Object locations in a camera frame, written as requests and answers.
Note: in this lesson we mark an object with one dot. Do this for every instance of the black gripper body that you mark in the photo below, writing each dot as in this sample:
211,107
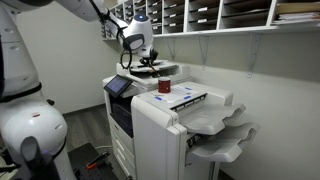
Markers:
149,55

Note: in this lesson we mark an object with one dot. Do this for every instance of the thin dark pen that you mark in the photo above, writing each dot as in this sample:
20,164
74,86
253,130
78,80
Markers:
153,70

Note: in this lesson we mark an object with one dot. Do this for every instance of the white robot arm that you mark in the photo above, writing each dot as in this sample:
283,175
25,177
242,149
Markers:
30,126

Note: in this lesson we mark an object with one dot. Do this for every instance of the red mug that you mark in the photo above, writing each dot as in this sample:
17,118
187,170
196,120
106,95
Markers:
164,86

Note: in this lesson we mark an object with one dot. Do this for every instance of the copier touch screen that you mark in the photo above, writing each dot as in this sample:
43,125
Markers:
117,85

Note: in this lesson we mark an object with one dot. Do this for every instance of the white mail sorter shelf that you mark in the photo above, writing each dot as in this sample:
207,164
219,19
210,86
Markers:
185,16

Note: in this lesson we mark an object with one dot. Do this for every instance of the white finisher with trays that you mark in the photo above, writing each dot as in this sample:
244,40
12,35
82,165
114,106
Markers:
153,133

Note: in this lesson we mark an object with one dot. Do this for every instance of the white office copier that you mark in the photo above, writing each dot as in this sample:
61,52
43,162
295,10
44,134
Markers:
121,146

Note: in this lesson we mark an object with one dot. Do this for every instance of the grey floor plate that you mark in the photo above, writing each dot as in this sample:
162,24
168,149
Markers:
81,151

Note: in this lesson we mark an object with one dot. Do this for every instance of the white paper stack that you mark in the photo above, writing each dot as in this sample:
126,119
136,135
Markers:
296,18

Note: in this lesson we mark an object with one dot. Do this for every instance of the tan folder stack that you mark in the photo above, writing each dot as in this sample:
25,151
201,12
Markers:
298,7

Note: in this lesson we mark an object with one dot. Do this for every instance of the white shelf bracket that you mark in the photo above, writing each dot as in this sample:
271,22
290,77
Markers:
203,50
254,50
172,46

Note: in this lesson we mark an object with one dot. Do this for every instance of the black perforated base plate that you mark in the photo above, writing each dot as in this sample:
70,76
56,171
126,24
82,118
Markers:
100,174

